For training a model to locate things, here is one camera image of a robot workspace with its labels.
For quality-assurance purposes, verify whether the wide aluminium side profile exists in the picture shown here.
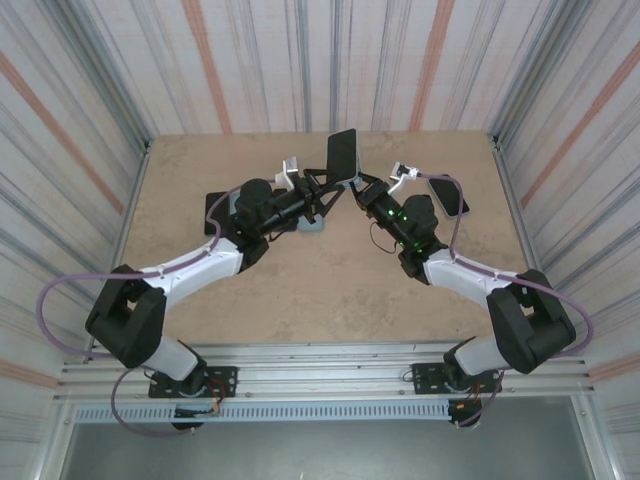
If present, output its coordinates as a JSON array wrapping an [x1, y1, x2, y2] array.
[[491, 133, 570, 357]]

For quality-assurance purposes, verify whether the narrow aluminium side profile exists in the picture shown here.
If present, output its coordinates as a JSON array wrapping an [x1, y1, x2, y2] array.
[[82, 139, 154, 364]]

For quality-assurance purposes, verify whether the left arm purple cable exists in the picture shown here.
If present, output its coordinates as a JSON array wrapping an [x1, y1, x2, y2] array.
[[38, 175, 279, 440]]

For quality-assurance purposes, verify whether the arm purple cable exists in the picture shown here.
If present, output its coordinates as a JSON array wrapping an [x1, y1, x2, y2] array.
[[38, 175, 279, 440], [415, 172, 595, 430]]

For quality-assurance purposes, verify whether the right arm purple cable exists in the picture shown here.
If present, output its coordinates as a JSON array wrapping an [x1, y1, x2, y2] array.
[[415, 172, 595, 430]]

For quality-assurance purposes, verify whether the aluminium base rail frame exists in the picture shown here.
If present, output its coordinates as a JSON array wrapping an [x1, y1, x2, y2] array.
[[52, 341, 597, 402]]

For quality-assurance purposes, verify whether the grey slotted cable duct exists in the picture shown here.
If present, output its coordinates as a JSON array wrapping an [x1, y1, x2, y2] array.
[[74, 403, 451, 424]]

